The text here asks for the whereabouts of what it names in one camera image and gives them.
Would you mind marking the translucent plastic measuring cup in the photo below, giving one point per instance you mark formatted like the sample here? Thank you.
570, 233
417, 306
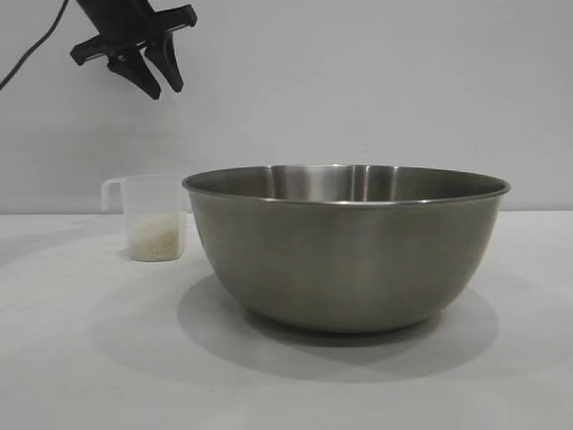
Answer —
147, 197

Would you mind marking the white rice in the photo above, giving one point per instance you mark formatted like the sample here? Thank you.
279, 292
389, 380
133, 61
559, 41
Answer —
156, 237

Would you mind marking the stainless steel mixing bowl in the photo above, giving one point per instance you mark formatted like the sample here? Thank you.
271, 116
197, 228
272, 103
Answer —
349, 260

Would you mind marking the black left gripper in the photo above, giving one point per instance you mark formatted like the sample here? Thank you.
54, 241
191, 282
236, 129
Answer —
118, 22

